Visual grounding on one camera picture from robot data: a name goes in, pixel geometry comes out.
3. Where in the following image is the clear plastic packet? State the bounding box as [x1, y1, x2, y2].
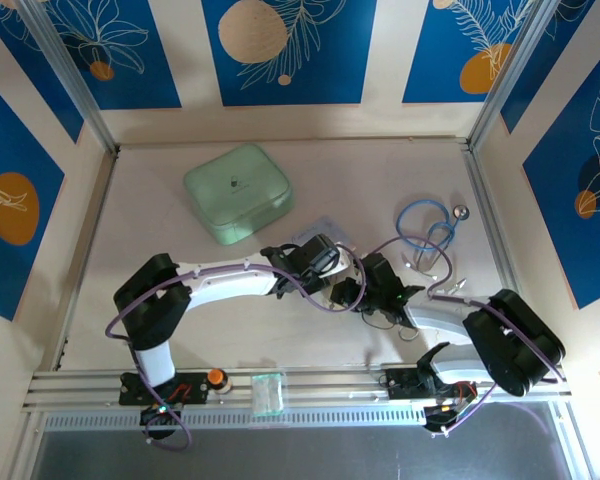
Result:
[290, 214, 358, 254]

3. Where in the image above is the blue stethoscope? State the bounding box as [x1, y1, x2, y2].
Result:
[395, 199, 472, 297]

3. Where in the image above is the green square plastic box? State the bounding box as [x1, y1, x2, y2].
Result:
[182, 143, 296, 248]

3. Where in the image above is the clear plastic bag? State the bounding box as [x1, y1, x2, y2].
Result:
[250, 372, 287, 418]

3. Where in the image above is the orange emergency stop button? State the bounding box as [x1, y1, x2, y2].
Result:
[207, 368, 234, 394]

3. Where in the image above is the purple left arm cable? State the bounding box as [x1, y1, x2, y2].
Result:
[103, 262, 367, 401]

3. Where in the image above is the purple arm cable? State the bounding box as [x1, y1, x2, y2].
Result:
[103, 262, 367, 401]
[365, 236, 567, 386]

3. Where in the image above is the thin black cable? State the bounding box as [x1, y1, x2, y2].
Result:
[359, 309, 421, 343]

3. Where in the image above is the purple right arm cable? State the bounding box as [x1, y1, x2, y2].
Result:
[365, 236, 567, 386]

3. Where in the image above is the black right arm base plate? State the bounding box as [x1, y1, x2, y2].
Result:
[383, 367, 481, 402]

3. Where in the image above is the aluminium front rail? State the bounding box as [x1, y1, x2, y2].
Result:
[22, 366, 572, 412]

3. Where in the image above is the aluminium side rail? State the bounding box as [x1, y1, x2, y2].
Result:
[460, 143, 532, 335]
[53, 149, 120, 372]

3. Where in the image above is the slotted grey cable duct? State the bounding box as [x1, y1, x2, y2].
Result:
[43, 407, 427, 432]

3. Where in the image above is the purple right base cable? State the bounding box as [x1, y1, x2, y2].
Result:
[423, 382, 499, 440]

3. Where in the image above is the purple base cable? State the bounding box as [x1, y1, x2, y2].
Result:
[140, 399, 193, 452]
[423, 382, 499, 440]

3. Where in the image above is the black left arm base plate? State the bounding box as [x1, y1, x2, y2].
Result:
[119, 372, 210, 407]

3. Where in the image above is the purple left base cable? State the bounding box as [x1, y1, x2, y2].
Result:
[140, 399, 193, 452]

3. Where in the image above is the aluminium frame post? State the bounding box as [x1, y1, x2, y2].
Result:
[466, 0, 559, 153]
[15, 0, 120, 154]

